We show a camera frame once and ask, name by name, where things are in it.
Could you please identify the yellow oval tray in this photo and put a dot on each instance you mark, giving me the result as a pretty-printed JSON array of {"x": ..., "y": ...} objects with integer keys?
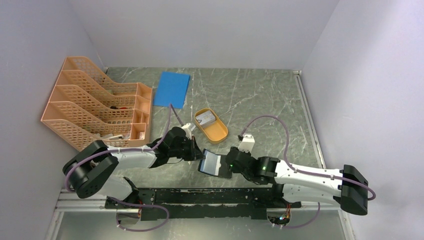
[{"x": 215, "y": 133}]

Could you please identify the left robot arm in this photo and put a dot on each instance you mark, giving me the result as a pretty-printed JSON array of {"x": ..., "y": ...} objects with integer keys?
[{"x": 93, "y": 170}]

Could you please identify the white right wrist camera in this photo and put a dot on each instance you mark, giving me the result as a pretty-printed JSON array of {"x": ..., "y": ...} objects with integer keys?
[{"x": 247, "y": 143}]

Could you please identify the white VIP card stack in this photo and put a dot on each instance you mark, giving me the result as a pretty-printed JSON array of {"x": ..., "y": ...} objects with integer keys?
[{"x": 205, "y": 119}]

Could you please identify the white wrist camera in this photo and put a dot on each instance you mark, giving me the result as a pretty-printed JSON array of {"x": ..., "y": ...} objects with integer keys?
[
  {"x": 247, "y": 143},
  {"x": 189, "y": 128}
]

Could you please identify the black leather card holder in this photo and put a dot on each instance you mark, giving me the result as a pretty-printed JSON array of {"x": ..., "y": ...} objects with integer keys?
[{"x": 214, "y": 165}]

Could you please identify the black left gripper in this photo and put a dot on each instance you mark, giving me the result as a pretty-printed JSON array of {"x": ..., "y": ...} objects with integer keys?
[{"x": 195, "y": 153}]

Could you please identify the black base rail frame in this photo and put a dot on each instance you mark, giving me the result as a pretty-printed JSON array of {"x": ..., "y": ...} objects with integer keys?
[{"x": 154, "y": 203}]

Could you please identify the blue folder sheet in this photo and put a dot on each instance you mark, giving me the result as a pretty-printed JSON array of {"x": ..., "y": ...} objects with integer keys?
[{"x": 172, "y": 89}]

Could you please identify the peach plastic file organizer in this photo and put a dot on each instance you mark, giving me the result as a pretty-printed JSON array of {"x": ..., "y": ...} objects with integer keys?
[{"x": 84, "y": 104}]

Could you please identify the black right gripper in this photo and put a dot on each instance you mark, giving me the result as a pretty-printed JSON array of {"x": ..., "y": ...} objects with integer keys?
[{"x": 234, "y": 169}]

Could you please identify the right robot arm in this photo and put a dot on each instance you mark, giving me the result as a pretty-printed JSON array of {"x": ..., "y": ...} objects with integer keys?
[{"x": 345, "y": 187}]

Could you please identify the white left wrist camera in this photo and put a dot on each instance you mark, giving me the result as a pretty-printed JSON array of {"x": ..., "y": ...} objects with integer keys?
[{"x": 189, "y": 128}]

